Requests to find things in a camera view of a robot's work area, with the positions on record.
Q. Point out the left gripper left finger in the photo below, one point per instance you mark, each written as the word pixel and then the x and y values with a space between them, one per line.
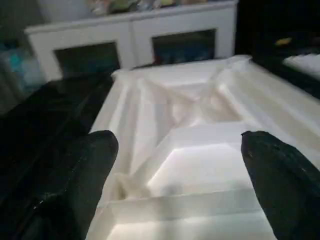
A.
pixel 75 195

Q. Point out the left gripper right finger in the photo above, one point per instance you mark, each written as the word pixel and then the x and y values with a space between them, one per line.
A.
pixel 287 195

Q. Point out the white plastic table top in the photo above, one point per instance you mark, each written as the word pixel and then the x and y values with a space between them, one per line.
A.
pixel 200 160

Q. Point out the light blue background object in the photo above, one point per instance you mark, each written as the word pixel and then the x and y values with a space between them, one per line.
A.
pixel 17 70

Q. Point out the white glass door cabinet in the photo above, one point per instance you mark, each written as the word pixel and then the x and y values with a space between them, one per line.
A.
pixel 135 35

